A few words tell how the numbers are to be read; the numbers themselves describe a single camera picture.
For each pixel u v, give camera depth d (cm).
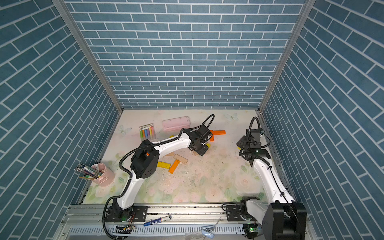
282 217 39
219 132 108
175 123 109
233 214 73
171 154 61
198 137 72
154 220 71
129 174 56
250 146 63
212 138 81
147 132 105
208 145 85
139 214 74
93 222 71
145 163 54
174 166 90
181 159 94
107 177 79
